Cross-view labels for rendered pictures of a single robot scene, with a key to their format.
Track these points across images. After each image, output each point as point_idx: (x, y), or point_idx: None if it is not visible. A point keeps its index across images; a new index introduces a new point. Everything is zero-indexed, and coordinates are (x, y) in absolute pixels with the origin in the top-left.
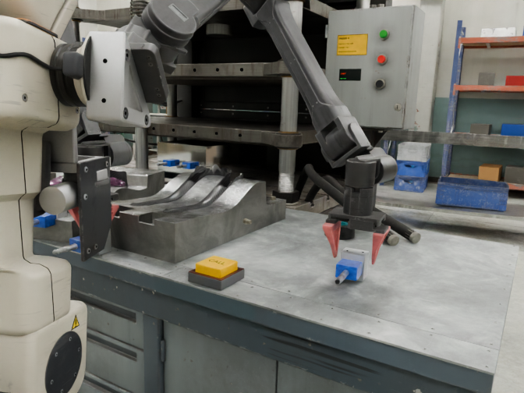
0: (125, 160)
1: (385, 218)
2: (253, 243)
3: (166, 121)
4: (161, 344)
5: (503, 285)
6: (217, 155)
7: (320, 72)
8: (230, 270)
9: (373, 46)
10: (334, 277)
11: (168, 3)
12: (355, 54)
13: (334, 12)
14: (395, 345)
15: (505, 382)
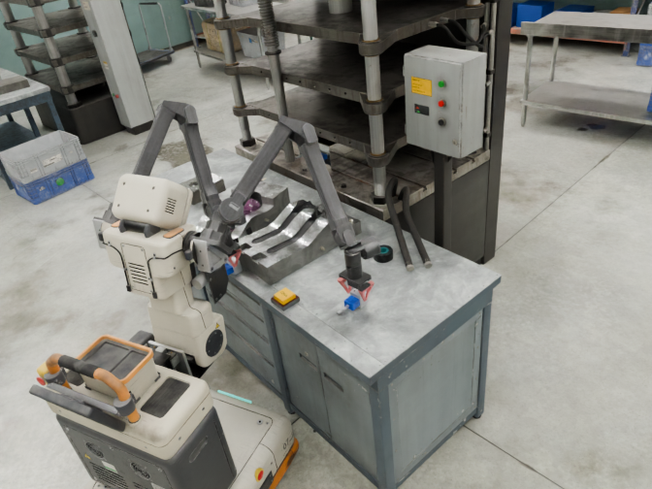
0: (243, 223)
1: (371, 278)
2: (322, 265)
3: (308, 106)
4: (271, 320)
5: (440, 317)
6: (341, 148)
7: (332, 194)
8: (290, 299)
9: (436, 90)
10: None
11: (228, 203)
12: (424, 94)
13: (407, 57)
14: (341, 357)
15: (579, 332)
